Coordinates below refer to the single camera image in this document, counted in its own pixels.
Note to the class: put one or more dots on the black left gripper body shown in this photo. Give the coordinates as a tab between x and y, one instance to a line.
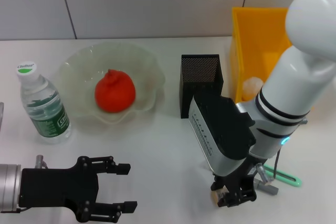
57	187

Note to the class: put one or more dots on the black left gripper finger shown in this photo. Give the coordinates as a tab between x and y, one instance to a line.
130	206
123	169

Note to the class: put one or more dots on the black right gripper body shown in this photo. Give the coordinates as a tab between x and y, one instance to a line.
239	176

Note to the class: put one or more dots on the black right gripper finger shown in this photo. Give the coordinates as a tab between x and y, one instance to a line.
218	186
239	196

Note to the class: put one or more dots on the beige barcode eraser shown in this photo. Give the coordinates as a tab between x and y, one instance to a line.
215	197

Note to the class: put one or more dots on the orange fruit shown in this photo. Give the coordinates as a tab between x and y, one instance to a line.
115	95

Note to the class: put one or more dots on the clear green-label water bottle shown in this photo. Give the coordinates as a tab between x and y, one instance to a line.
44	113

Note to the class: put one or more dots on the white paper ball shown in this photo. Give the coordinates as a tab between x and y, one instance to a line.
252	87

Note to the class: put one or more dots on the grey marker pen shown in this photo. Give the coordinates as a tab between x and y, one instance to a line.
270	188

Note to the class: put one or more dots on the mint green utility knife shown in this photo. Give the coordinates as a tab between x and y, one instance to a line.
288	179

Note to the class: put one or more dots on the translucent glass fruit plate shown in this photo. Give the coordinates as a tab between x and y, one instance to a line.
147	87

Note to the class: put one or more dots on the black mesh pen holder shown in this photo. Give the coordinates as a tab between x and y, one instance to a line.
199	77

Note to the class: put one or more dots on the yellow plastic bin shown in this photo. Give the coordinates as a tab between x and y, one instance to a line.
257	45

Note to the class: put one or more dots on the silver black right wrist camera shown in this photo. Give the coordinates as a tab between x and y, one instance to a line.
220	134

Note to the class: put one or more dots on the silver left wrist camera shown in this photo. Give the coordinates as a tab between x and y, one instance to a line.
1	116

